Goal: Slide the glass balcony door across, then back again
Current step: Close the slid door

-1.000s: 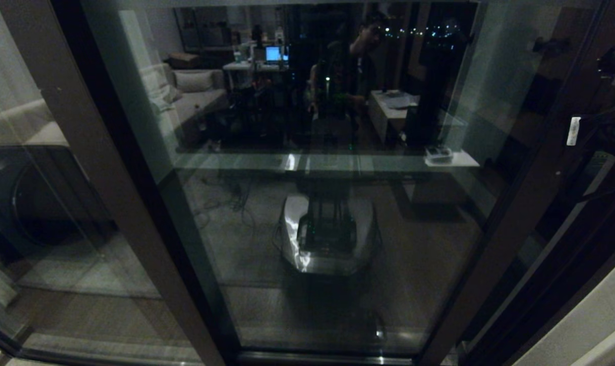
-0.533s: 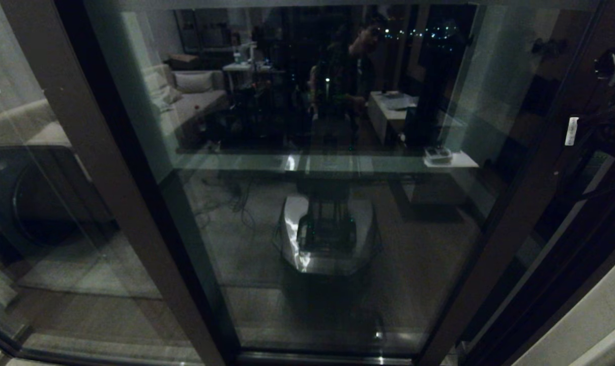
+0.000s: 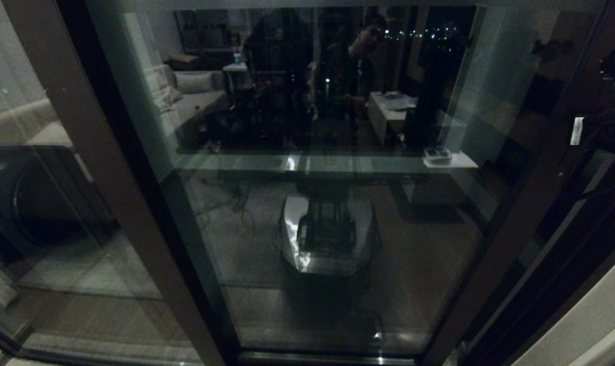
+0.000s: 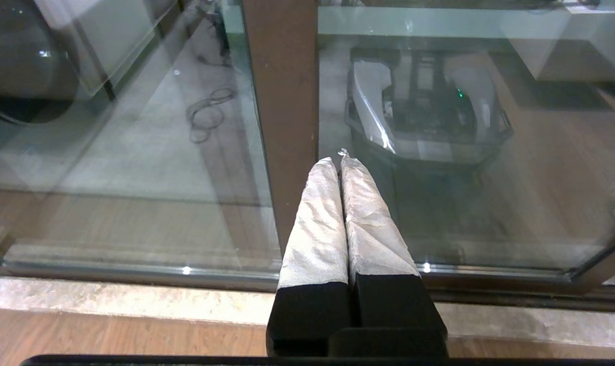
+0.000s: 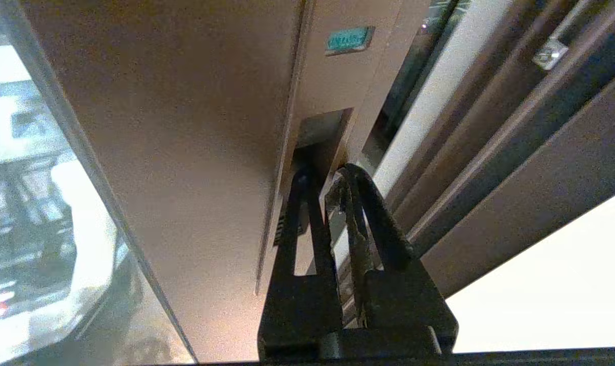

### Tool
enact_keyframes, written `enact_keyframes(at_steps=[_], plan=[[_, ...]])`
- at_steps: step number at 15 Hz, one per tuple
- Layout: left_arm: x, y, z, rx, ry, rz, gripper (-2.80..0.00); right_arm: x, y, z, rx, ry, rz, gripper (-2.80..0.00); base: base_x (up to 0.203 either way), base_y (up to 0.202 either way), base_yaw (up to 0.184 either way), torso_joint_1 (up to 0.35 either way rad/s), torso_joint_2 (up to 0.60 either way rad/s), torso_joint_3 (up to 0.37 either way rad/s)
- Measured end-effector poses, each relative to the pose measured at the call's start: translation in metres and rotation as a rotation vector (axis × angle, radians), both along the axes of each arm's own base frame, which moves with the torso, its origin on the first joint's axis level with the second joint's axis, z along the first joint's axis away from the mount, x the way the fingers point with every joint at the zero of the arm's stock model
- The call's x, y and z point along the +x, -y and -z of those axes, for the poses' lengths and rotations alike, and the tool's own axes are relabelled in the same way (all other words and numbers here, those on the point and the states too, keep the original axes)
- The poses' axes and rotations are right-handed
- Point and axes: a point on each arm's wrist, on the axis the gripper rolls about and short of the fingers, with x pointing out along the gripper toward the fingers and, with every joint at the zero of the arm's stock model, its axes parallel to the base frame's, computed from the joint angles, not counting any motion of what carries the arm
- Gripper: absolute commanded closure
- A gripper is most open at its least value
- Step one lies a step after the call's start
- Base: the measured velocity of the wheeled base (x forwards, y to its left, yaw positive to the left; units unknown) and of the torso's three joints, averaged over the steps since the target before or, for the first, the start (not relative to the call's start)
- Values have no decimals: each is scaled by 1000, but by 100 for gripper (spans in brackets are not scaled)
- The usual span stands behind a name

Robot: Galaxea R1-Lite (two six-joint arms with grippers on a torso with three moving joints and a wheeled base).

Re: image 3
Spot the brown-framed sliding glass door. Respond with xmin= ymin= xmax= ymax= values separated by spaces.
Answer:
xmin=83 ymin=0 xmax=615 ymax=366

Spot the dark brown door jamb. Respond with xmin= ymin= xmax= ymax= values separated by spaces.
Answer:
xmin=460 ymin=152 xmax=615 ymax=366

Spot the brown-framed fixed glass panel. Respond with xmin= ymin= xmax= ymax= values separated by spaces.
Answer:
xmin=0 ymin=0 xmax=244 ymax=366

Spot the dark front-load washing machine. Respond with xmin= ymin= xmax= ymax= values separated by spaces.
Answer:
xmin=0 ymin=146 xmax=115 ymax=252

